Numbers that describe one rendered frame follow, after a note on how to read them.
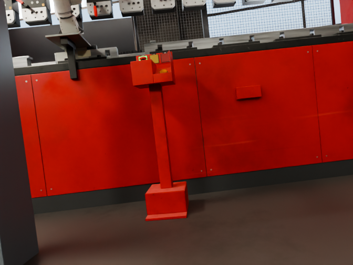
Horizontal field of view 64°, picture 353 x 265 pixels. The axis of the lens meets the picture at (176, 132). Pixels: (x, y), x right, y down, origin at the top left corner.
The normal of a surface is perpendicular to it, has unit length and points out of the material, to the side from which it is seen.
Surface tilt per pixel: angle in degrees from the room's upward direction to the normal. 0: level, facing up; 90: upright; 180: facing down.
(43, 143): 90
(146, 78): 90
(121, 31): 90
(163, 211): 90
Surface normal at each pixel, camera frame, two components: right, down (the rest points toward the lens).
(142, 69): -0.08, 0.06
